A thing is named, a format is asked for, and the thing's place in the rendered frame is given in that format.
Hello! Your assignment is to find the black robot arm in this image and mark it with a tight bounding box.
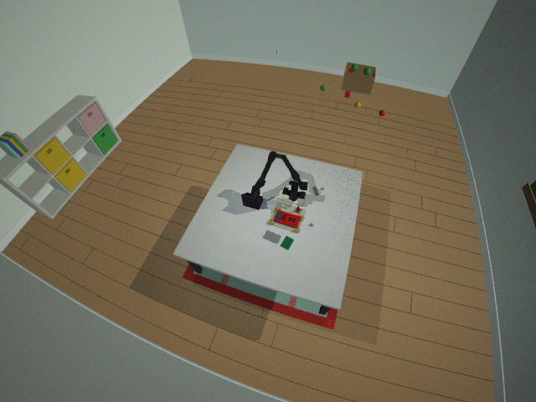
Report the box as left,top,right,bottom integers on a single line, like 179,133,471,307
250,152,308,200

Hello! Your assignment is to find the green flat square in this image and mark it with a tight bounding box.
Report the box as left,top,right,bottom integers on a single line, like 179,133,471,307
281,236,294,250

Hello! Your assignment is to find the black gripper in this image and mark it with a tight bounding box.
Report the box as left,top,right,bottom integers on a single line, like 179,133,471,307
282,187,306,199

